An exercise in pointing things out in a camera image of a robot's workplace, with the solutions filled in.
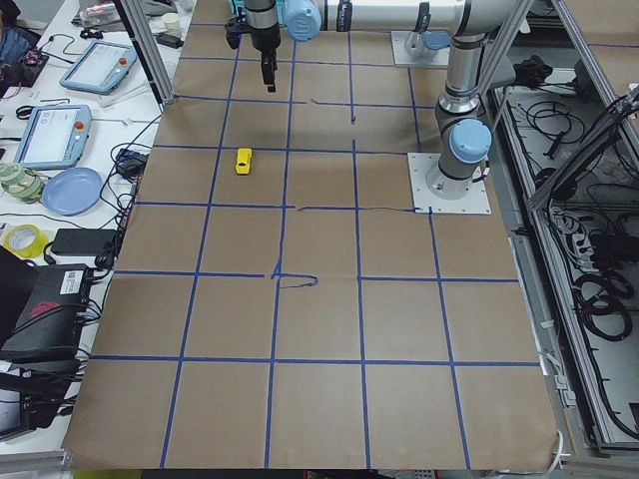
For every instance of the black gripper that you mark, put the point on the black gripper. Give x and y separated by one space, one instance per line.
265 41

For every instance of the yellow toy beetle car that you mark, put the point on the yellow toy beetle car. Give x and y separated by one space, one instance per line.
243 164

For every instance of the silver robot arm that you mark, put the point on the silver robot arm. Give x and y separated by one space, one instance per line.
465 139
467 23

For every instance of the paper cup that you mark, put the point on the paper cup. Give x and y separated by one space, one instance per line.
172 23

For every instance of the upper teach pendant tablet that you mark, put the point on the upper teach pendant tablet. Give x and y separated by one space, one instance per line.
101 68

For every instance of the teach pendant tablet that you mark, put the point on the teach pendant tablet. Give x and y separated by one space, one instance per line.
101 68
55 137

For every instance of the lower teach pendant tablet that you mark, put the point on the lower teach pendant tablet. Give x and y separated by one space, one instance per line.
55 137

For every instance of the blue plate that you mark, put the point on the blue plate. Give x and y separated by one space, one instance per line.
72 192

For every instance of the black power adapter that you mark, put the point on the black power adapter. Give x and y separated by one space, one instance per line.
81 241

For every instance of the green tape rolls stack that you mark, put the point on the green tape rolls stack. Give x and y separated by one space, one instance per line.
24 185

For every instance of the yellow tape roll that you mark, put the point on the yellow tape roll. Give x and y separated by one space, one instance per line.
27 241

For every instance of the black computer box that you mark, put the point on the black computer box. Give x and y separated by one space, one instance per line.
40 309

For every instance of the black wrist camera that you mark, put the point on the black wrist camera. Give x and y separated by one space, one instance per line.
236 28

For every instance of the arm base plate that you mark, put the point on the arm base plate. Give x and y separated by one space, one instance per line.
434 193
427 50

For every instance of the aluminium frame post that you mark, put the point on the aluminium frame post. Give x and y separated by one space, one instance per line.
137 26

